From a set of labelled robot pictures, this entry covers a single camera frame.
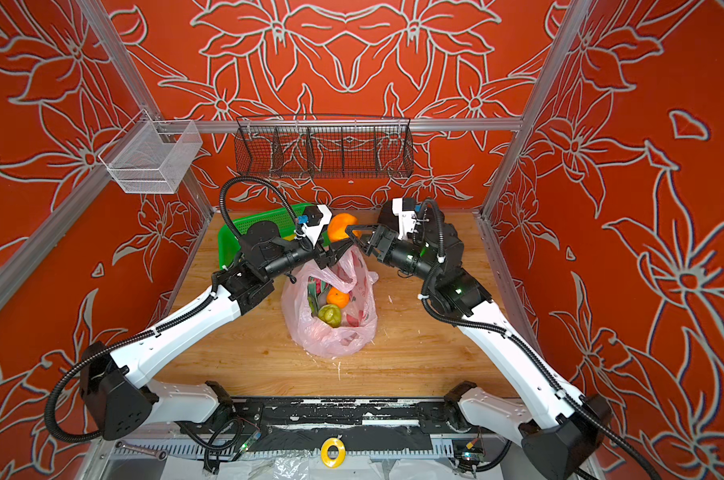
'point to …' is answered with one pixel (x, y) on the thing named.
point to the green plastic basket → (229, 241)
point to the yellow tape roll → (337, 462)
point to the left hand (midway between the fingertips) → (344, 221)
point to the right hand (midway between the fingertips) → (349, 236)
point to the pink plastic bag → (305, 293)
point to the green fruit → (330, 314)
